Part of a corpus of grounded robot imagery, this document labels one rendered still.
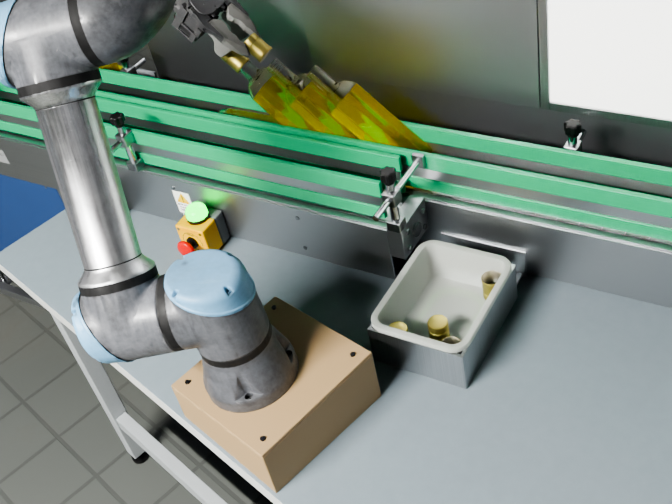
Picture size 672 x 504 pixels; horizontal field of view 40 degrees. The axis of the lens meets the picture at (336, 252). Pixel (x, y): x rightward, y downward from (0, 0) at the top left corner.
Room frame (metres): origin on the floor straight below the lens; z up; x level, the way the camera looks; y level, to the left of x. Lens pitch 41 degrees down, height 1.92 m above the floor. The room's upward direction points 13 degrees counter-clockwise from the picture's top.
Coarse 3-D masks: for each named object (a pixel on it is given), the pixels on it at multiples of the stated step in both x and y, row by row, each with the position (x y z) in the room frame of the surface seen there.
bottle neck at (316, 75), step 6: (318, 66) 1.45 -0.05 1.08; (312, 72) 1.44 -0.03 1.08; (318, 72) 1.44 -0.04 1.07; (324, 72) 1.44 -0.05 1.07; (312, 78) 1.44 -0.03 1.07; (318, 78) 1.43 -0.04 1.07; (324, 78) 1.43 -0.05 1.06; (330, 78) 1.43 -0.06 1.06; (318, 84) 1.43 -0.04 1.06; (324, 84) 1.42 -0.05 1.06; (330, 84) 1.42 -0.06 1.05; (324, 90) 1.42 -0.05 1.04
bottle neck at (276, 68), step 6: (276, 60) 1.50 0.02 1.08; (270, 66) 1.49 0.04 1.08; (276, 66) 1.49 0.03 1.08; (282, 66) 1.49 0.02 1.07; (270, 72) 1.49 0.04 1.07; (276, 72) 1.48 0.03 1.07; (282, 72) 1.48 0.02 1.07; (288, 72) 1.48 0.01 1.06; (276, 78) 1.48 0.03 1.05; (282, 78) 1.48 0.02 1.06; (288, 78) 1.47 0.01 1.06
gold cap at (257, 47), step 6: (252, 36) 1.52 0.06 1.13; (258, 36) 1.53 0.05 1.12; (246, 42) 1.51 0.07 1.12; (252, 42) 1.51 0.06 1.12; (258, 42) 1.51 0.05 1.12; (264, 42) 1.52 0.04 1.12; (252, 48) 1.51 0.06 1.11; (258, 48) 1.50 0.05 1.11; (264, 48) 1.50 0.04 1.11; (270, 48) 1.51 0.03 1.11; (252, 54) 1.51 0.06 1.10; (258, 54) 1.50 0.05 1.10; (264, 54) 1.49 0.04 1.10; (258, 60) 1.50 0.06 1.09
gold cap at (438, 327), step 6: (432, 318) 1.03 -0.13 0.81; (438, 318) 1.03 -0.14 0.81; (444, 318) 1.03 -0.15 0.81; (432, 324) 1.02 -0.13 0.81; (438, 324) 1.02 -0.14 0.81; (444, 324) 1.01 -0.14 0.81; (432, 330) 1.01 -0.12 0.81; (438, 330) 1.01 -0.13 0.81; (444, 330) 1.01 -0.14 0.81; (432, 336) 1.01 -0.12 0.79; (438, 336) 1.01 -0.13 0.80; (444, 336) 1.01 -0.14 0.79
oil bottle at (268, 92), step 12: (264, 72) 1.52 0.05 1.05; (252, 84) 1.51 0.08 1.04; (264, 84) 1.49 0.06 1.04; (276, 84) 1.50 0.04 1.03; (252, 96) 1.51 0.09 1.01; (264, 96) 1.49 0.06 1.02; (276, 96) 1.48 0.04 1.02; (264, 108) 1.50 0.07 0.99; (276, 108) 1.48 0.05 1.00; (288, 108) 1.46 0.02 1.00; (288, 120) 1.46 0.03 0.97; (300, 120) 1.45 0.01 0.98
